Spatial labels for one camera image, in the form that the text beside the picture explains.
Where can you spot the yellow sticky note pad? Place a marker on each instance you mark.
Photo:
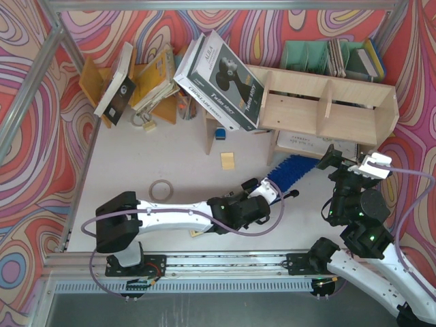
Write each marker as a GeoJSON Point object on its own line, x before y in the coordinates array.
{"type": "Point", "coordinates": [227, 161]}

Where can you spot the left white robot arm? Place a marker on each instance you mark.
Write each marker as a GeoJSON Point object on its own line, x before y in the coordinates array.
{"type": "Point", "coordinates": [122, 219]}

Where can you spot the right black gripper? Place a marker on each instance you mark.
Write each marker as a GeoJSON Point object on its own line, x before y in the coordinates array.
{"type": "Point", "coordinates": [341, 166]}

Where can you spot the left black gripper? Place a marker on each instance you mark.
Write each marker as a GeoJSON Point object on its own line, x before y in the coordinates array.
{"type": "Point", "coordinates": [267, 196]}

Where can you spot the black white Twins story book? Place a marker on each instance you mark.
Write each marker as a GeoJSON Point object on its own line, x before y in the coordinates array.
{"type": "Point", "coordinates": [226, 81]}

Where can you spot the pencil cup with pencils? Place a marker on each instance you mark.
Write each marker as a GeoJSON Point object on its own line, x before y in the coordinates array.
{"type": "Point", "coordinates": [186, 107]}

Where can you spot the light wooden bookshelf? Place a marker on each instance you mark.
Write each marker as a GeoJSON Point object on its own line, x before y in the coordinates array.
{"type": "Point", "coordinates": [337, 108]}

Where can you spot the blue pencil sharpener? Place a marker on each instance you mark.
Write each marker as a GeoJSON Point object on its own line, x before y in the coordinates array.
{"type": "Point", "coordinates": [220, 134]}

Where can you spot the yellow blue calculator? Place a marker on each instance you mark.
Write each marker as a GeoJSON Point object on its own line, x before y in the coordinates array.
{"type": "Point", "coordinates": [194, 234]}

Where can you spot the blue microfiber duster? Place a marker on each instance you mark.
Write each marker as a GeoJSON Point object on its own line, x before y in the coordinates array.
{"type": "Point", "coordinates": [290, 171]}

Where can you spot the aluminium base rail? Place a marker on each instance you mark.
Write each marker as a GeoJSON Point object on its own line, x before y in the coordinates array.
{"type": "Point", "coordinates": [178, 264]}

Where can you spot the black white paperback book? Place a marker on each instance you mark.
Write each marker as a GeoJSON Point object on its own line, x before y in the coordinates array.
{"type": "Point", "coordinates": [118, 87]}

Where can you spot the spiral notebook with drawings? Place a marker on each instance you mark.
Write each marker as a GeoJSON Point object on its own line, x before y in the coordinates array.
{"type": "Point", "coordinates": [315, 146]}

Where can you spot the yellow worn book stack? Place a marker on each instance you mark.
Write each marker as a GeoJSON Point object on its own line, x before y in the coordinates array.
{"type": "Point", "coordinates": [154, 81]}

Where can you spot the orange wooden book stand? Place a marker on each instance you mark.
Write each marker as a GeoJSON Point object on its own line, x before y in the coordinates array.
{"type": "Point", "coordinates": [91, 82]}

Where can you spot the blue grey book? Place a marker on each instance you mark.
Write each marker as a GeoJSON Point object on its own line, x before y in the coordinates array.
{"type": "Point", "coordinates": [375, 58]}

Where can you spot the black white stapler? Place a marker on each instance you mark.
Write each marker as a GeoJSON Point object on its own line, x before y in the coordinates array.
{"type": "Point", "coordinates": [247, 186]}

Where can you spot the white Cioklade book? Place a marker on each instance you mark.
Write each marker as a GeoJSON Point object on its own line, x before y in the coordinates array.
{"type": "Point", "coordinates": [181, 78]}

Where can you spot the clear tape roll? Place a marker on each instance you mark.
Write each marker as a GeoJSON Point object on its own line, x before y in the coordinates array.
{"type": "Point", "coordinates": [161, 191]}

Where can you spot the green plastic desk organizer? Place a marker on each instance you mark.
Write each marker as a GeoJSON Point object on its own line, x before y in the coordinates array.
{"type": "Point", "coordinates": [337, 58]}

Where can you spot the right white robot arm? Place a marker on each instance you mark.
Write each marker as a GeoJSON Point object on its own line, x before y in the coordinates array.
{"type": "Point", "coordinates": [372, 260]}

